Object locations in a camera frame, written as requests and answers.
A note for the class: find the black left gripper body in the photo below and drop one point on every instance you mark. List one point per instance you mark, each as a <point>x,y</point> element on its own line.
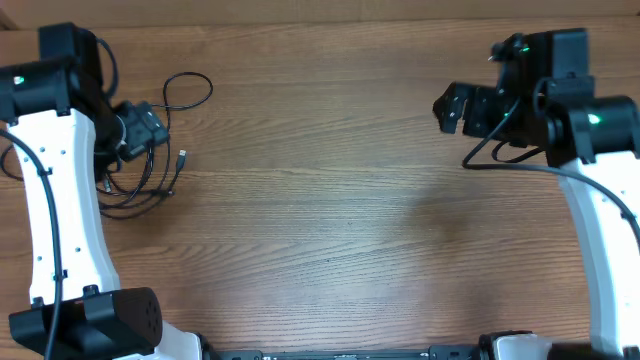
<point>140,132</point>

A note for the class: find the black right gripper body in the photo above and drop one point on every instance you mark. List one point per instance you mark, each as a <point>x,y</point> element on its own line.
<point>482,114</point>

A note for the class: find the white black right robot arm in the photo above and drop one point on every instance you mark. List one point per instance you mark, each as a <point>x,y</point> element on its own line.
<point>545,103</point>

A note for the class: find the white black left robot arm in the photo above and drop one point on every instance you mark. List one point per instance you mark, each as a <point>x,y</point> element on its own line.
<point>68,136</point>

